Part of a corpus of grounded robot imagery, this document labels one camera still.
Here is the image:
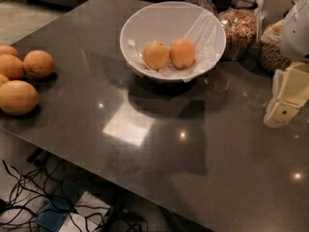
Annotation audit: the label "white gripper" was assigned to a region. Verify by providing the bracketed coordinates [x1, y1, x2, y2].
[264, 0, 309, 128]

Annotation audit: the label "plastic wrap lining bowl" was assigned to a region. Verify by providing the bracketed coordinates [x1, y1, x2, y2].
[124, 9, 223, 83]

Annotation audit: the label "white bowl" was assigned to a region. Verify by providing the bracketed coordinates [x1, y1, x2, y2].
[119, 1, 227, 83]

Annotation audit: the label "bag of brown grains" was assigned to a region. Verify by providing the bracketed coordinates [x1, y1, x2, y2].
[258, 20, 291, 73]

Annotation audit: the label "glass jar with nuts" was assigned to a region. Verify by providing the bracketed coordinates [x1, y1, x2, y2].
[218, 0, 259, 61]

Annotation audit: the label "blue box on floor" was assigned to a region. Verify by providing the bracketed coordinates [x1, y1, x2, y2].
[37, 181, 84, 232]

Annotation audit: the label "large orange front left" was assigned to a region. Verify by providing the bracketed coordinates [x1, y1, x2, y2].
[0, 80, 39, 116]

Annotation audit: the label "orange left edge middle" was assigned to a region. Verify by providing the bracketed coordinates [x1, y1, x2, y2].
[0, 54, 25, 80]

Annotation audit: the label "orange edge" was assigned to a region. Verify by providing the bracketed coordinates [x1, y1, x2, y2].
[0, 44, 19, 57]
[0, 54, 25, 80]

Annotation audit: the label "small orange at edge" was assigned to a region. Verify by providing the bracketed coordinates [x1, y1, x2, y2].
[0, 74, 10, 87]

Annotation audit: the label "orange top left edge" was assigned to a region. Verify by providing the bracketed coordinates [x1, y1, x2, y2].
[0, 44, 19, 57]

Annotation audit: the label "black cables on floor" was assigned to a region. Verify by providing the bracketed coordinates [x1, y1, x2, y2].
[0, 152, 149, 232]

